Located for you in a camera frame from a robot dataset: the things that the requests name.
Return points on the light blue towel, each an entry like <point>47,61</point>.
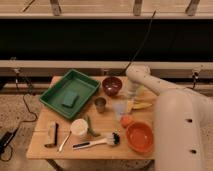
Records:
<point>119,109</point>

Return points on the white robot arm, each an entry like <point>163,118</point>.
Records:
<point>179,114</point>

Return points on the purple bowl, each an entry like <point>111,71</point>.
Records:
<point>111,85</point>

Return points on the orange bowl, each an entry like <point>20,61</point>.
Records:
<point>139,137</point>

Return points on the metal cup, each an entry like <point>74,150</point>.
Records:
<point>100,104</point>

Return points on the green plastic tray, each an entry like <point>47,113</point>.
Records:
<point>74,81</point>

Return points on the yellow banana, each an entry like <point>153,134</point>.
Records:
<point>131,105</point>

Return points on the light green cup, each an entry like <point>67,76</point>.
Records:
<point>139,91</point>

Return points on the green sponge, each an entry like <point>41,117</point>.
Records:
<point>69,99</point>

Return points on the small orange fruit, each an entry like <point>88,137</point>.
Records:
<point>126,120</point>

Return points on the white cup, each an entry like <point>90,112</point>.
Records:
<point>79,127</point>

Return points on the white dish brush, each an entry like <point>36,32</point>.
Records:
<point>111,139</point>

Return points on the metal spoon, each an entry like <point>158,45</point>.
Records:
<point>64,142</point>

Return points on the black power adapter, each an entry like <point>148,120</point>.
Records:
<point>6,139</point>

